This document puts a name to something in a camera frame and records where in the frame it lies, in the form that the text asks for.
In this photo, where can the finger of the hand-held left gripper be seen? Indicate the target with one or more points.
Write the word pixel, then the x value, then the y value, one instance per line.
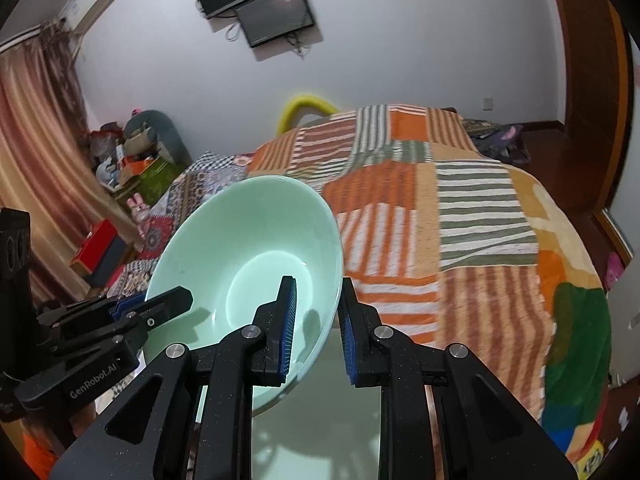
pixel 127 306
pixel 170 302

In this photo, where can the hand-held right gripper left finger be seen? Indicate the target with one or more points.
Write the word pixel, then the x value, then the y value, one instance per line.
pixel 287 330

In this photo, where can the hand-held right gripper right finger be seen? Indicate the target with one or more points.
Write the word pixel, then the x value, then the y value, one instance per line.
pixel 347 340

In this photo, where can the mint green plate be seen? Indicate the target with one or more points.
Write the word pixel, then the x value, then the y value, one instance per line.
pixel 315 435

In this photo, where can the green bowl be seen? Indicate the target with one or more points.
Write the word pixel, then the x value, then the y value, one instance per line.
pixel 240 230

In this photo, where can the red box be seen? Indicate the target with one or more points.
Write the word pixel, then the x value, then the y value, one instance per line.
pixel 97 245

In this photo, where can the pink rabbit toy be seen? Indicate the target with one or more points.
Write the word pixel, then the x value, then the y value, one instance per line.
pixel 137 210

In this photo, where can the green cardboard box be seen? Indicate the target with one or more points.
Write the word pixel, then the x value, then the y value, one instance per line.
pixel 155 180

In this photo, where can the patterned checkered quilt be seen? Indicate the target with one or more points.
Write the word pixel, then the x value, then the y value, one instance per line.
pixel 200 180

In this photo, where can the striped patchwork blanket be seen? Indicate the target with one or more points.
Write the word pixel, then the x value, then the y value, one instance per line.
pixel 450 260

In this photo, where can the pile of toys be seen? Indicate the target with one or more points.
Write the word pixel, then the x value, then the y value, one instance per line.
pixel 105 150

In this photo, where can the striped brown curtain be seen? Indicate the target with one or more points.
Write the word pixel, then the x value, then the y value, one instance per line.
pixel 40 135

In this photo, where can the dark backpack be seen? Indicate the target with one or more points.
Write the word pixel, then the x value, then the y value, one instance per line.
pixel 495 142

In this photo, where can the pink slipper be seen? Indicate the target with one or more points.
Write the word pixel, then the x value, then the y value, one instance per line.
pixel 612 270

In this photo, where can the white stickered appliance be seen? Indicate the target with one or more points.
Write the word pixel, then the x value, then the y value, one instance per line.
pixel 627 340

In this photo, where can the wooden door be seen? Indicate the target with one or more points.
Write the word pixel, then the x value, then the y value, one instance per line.
pixel 590 85

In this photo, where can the white wall socket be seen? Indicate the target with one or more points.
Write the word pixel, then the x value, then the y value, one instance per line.
pixel 488 104

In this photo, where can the white curtain rail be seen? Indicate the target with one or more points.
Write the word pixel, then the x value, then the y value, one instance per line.
pixel 25 37

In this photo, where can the small black wall monitor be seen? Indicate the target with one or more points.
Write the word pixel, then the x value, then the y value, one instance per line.
pixel 275 15

